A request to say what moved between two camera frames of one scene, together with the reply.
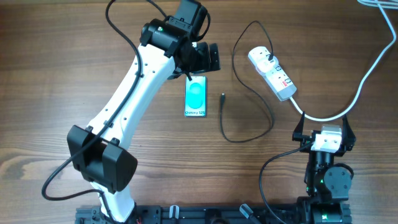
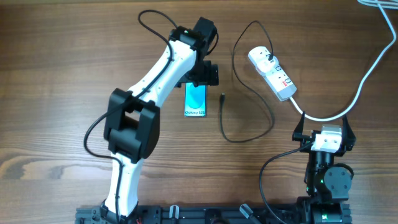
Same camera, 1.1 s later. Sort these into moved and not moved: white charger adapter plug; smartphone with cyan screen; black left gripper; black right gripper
Moved: black left gripper
Not moved: black right gripper; white charger adapter plug; smartphone with cyan screen
